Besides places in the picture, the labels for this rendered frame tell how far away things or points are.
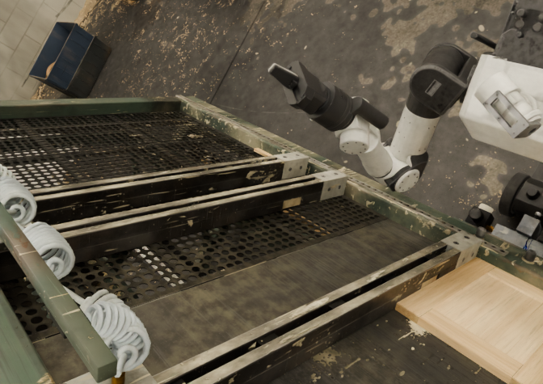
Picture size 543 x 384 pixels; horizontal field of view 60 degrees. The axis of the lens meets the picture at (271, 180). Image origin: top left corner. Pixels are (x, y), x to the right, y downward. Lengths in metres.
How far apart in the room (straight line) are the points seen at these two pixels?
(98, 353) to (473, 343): 0.78
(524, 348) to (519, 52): 0.60
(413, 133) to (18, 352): 0.94
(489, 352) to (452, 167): 1.56
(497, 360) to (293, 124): 2.26
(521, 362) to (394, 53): 2.19
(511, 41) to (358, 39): 2.13
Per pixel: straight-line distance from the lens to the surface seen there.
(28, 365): 0.73
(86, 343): 0.51
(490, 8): 2.97
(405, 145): 1.25
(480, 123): 1.10
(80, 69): 4.93
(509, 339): 1.15
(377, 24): 3.17
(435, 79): 1.13
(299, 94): 0.96
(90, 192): 1.25
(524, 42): 1.09
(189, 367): 0.76
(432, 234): 1.49
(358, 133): 1.05
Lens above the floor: 2.28
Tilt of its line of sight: 50 degrees down
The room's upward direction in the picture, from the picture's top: 57 degrees counter-clockwise
